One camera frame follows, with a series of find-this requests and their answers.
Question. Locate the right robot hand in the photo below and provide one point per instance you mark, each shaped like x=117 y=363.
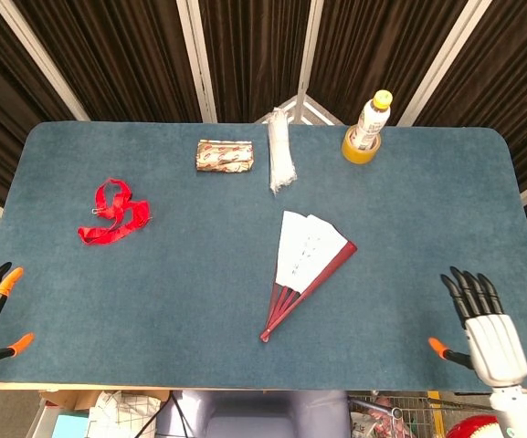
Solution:
x=496 y=347

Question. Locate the red-ribbed white paper folding fan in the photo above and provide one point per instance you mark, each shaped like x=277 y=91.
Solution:
x=304 y=255

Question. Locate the red round helmet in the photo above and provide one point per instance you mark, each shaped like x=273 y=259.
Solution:
x=473 y=429

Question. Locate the brown cardboard box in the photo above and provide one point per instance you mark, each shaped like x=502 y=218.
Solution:
x=69 y=399

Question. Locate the teal box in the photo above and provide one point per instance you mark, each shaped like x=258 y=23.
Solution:
x=71 y=426

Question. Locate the white checked cloth bag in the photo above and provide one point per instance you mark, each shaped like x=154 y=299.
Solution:
x=121 y=417

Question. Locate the blue felt table mat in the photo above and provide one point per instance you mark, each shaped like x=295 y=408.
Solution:
x=176 y=296

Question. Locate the yellow tape roll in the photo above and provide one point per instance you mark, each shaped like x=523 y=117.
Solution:
x=350 y=153

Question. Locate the purple robot torso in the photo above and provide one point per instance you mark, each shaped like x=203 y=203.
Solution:
x=254 y=415

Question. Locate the white bottle with yellow cap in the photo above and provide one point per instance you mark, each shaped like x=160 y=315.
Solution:
x=373 y=114

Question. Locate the clear bag of white straws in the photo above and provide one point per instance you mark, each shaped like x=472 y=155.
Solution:
x=279 y=155

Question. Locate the white triangular screen foot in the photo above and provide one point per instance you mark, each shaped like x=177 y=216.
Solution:
x=311 y=114

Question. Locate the gold foil snack packet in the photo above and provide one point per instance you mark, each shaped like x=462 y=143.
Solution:
x=224 y=157

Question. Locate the brown curtain partition screen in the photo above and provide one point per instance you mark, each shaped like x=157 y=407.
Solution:
x=254 y=55

